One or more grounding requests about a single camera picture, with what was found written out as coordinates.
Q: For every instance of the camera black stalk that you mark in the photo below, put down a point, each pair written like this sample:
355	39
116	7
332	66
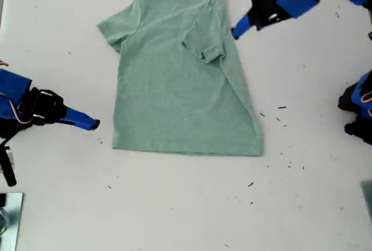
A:
8	172

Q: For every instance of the green t-shirt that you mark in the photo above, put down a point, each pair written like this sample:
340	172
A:
180	88

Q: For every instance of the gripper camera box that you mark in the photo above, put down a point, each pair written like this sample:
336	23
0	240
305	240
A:
11	158

